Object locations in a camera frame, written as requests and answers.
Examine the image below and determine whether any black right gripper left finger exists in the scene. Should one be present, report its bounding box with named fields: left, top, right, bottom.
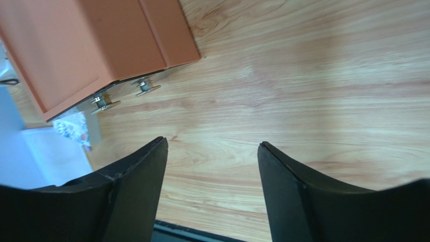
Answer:
left=1, top=137, right=168, bottom=241

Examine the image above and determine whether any orange drawer box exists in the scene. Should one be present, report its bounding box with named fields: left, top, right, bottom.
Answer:
left=1, top=1, right=200, bottom=122

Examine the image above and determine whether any white three-drawer cabinet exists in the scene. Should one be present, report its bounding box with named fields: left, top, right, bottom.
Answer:
left=21, top=127, right=93, bottom=186

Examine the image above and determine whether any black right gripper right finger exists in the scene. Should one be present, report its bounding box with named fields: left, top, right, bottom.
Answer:
left=257, top=142, right=429, bottom=241

